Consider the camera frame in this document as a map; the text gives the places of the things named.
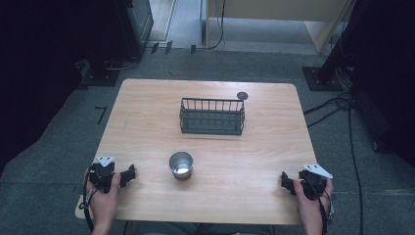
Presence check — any dark stand base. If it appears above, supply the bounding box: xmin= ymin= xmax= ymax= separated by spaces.
xmin=85 ymin=67 xmax=121 ymax=88

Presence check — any long black floor cable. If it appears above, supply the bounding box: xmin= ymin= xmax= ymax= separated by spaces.
xmin=347 ymin=106 xmax=365 ymax=235

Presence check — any black wire basket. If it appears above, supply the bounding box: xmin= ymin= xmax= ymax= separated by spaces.
xmin=178 ymin=97 xmax=246 ymax=137

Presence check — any dark curtain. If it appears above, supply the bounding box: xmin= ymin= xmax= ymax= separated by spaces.
xmin=342 ymin=0 xmax=415 ymax=167
xmin=0 ymin=0 xmax=131 ymax=174

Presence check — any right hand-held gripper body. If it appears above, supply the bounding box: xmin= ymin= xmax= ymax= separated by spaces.
xmin=298 ymin=163 xmax=335 ymax=202

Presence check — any black floor cable bundle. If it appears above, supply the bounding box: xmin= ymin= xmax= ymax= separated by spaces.
xmin=302 ymin=91 xmax=355 ymax=129

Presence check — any hand-held gripper cable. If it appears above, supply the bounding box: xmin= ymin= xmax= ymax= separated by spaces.
xmin=77 ymin=168 xmax=99 ymax=233
xmin=304 ymin=178 xmax=336 ymax=235

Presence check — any metal cup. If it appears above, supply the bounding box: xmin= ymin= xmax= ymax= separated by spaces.
xmin=168 ymin=151 xmax=195 ymax=181

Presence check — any person's right hand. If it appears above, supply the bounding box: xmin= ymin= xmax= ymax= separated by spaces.
xmin=292 ymin=177 xmax=335 ymax=227

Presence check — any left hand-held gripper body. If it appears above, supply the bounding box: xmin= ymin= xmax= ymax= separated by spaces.
xmin=87 ymin=155 xmax=122 ymax=194

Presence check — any black stand pole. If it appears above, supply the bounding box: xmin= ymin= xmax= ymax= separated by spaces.
xmin=317 ymin=0 xmax=368 ymax=83

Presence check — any beige wooden furniture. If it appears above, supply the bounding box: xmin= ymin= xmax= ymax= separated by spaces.
xmin=205 ymin=0 xmax=357 ymax=55

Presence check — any person's left hand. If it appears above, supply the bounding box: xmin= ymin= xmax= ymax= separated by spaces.
xmin=85 ymin=169 xmax=122 ymax=227

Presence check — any dark cabinet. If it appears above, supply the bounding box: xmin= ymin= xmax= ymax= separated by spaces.
xmin=112 ymin=0 xmax=155 ymax=62

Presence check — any thin black hanging cable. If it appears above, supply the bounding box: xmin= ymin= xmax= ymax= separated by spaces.
xmin=207 ymin=0 xmax=227 ymax=51

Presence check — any left hand-held gripper cable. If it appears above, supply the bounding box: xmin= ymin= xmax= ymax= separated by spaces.
xmin=77 ymin=168 xmax=99 ymax=233

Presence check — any right hand-held gripper cable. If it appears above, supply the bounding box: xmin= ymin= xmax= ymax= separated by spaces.
xmin=304 ymin=178 xmax=336 ymax=235

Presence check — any black stand base plate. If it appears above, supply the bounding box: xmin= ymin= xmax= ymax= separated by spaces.
xmin=300 ymin=66 xmax=345 ymax=92

